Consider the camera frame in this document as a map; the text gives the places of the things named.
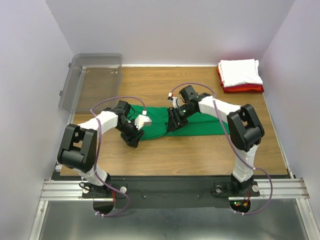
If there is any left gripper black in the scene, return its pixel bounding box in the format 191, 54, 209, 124
116, 119, 145, 149

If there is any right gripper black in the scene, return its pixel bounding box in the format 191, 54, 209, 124
166, 104, 196, 133

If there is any green t-shirt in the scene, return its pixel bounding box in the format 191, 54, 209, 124
119, 104, 231, 142

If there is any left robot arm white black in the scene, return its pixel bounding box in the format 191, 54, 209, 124
57, 100, 152, 197

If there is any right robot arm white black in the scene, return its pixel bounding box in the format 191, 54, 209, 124
166, 84, 265, 195

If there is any clear plastic storage bin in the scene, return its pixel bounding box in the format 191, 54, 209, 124
59, 53, 123, 114

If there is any white folded t-shirt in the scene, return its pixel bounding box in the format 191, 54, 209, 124
218, 59, 263, 88

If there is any red folded t-shirt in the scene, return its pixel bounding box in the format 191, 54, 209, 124
216, 67, 265, 95

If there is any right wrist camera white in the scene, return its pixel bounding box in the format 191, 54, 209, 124
167, 92, 185, 109

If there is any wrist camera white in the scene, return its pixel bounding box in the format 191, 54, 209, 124
167, 92, 185, 109
134, 114, 152, 130

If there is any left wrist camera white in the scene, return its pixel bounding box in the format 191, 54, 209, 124
134, 114, 152, 130

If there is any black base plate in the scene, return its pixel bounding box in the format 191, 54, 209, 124
79, 175, 260, 210

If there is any aluminium rail frame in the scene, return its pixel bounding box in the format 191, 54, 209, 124
30, 66, 312, 240

